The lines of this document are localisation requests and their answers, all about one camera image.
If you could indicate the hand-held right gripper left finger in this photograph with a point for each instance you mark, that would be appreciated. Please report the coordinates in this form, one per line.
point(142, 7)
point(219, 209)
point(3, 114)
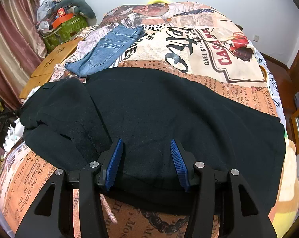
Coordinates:
point(114, 163)

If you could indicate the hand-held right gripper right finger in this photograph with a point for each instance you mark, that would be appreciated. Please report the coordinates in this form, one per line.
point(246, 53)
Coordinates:
point(179, 166)

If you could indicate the black pants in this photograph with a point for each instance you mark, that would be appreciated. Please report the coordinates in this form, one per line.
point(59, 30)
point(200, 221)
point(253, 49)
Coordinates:
point(152, 116)

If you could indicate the yellow plush blanket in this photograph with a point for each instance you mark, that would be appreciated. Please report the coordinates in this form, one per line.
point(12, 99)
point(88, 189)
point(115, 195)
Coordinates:
point(290, 178)

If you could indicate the blue jeans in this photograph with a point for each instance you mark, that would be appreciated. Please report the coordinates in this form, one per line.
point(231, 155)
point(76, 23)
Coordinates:
point(107, 49)

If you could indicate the printed newspaper-pattern blanket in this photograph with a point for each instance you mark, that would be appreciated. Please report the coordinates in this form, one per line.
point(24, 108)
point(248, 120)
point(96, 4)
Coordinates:
point(214, 54)

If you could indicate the white printed bed sheet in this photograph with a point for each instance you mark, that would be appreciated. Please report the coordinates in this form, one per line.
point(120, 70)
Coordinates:
point(276, 96)

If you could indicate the wooden cabinet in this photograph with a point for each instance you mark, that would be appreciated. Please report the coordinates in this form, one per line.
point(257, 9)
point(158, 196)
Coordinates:
point(295, 129)

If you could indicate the green storage bag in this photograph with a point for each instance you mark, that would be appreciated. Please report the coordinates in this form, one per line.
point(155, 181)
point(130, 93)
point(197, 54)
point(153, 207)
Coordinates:
point(70, 27)

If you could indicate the orange box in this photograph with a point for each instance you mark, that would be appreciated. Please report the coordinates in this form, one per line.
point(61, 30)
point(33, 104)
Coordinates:
point(62, 19)

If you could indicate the grey plush pillow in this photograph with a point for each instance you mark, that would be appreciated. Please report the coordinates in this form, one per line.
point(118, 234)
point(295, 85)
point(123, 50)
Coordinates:
point(86, 7)

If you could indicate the pink striped curtain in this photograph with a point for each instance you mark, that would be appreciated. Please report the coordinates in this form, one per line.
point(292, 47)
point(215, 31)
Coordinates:
point(15, 29)

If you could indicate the white plastic bag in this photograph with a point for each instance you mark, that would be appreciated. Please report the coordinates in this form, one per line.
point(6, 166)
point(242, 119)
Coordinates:
point(45, 7)

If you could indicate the white wall socket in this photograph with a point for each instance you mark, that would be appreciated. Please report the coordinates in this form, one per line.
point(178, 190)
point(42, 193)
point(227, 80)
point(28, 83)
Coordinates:
point(256, 38)

